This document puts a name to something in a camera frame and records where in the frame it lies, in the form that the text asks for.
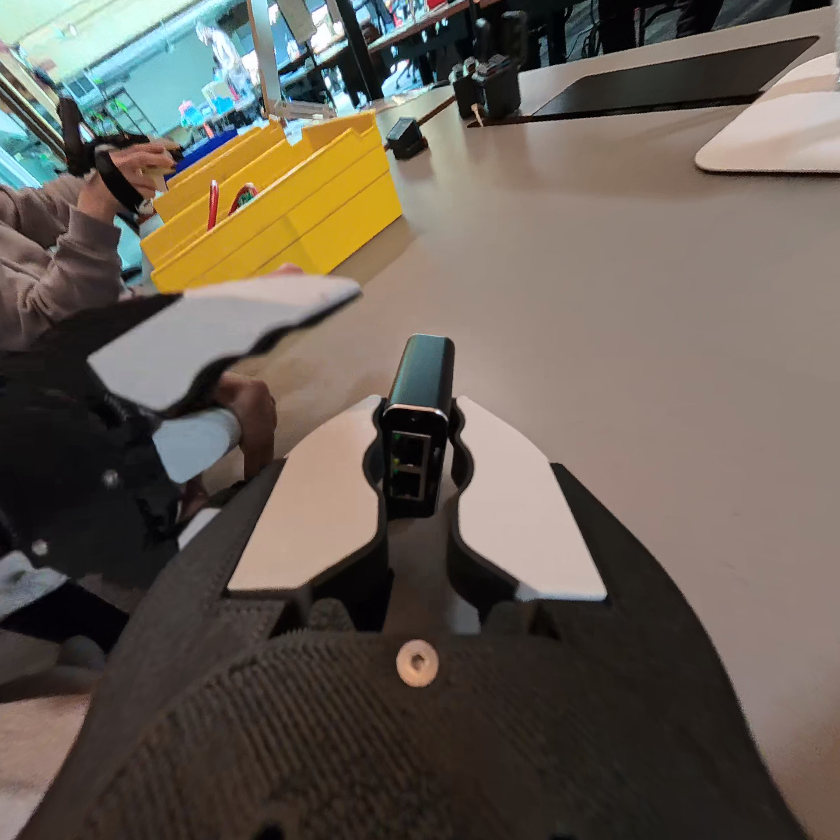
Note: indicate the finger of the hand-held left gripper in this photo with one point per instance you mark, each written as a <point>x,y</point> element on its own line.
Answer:
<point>210,328</point>

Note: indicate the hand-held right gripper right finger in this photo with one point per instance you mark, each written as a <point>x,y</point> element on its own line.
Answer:
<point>525,518</point>

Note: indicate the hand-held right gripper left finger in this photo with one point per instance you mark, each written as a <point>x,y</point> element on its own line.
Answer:
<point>308,512</point>

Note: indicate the yellow plastic bin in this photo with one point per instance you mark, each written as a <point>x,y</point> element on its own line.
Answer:
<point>262,141</point>
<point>315,223</point>

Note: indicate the black two-port adapter box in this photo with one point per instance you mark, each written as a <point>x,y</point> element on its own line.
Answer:
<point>420,374</point>

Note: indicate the another person's forearm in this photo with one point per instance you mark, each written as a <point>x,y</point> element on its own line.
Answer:
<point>46,262</point>

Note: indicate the person's left hand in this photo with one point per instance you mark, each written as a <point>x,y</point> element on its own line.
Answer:
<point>256,420</point>

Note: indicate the blue plastic bin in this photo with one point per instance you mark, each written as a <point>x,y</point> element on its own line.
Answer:
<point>210,148</point>

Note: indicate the small black box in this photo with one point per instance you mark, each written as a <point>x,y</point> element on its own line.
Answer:
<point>407,138</point>

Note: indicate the white leaning stand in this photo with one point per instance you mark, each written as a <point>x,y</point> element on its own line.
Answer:
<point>266,59</point>

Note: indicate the black battery charger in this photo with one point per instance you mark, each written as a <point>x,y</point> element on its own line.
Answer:
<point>495,85</point>

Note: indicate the black metal post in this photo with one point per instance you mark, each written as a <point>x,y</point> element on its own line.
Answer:
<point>358,52</point>

